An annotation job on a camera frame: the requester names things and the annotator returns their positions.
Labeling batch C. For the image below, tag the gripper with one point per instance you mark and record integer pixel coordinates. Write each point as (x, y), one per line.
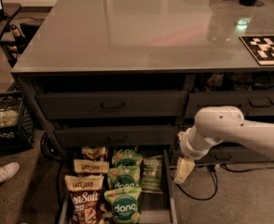
(188, 146)

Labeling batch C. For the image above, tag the green jalapeno chip bag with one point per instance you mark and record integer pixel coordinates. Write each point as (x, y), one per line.
(152, 174)

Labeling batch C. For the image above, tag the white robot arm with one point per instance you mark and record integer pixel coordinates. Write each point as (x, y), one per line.
(215, 113)

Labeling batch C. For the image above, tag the bottom right drawer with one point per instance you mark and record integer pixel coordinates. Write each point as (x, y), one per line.
(231, 153)

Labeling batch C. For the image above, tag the middle right drawer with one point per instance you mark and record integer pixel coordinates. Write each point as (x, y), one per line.
(238, 131)

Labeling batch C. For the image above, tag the rear green Dang bag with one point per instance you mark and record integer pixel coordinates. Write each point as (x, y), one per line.
(126, 157)

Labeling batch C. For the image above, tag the green dang bag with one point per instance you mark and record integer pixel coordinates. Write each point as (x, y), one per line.
(124, 204)
(126, 157)
(123, 177)

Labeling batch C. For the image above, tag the middle green Dang bag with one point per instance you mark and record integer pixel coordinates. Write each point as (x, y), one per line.
(123, 177)

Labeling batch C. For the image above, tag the top left drawer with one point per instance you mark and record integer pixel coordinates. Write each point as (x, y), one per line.
(112, 104)

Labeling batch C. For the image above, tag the middle left drawer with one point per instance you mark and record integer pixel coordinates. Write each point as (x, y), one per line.
(116, 136)

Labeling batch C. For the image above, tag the front green Dang bag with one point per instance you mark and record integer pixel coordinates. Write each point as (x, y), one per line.
(124, 204)

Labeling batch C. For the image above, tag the rear Late July chip bag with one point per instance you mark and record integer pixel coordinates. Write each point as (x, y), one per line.
(95, 154)

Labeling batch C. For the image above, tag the late july chip bag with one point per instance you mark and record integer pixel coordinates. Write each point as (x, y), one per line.
(95, 154)
(87, 167)
(85, 193)

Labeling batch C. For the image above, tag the open bottom left drawer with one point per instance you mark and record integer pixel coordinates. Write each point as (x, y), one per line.
(155, 208)

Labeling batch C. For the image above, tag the middle Late July chip bag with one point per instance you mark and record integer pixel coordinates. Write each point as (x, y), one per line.
(87, 167)

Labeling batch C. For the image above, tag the front Late July chip bag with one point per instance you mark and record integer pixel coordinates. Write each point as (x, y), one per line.
(85, 193)

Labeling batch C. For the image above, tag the dark grey drawer cabinet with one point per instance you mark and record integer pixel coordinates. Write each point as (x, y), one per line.
(157, 45)

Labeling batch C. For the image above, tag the green chip bag in crate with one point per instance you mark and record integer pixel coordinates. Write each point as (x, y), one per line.
(8, 117)

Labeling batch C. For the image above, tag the black white fiducial marker board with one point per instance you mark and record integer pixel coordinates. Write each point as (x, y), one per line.
(261, 47)

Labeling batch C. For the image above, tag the black plastic crate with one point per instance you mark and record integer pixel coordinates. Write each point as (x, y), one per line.
(16, 124)

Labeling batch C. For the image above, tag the white shoe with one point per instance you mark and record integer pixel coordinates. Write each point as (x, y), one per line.
(8, 171)

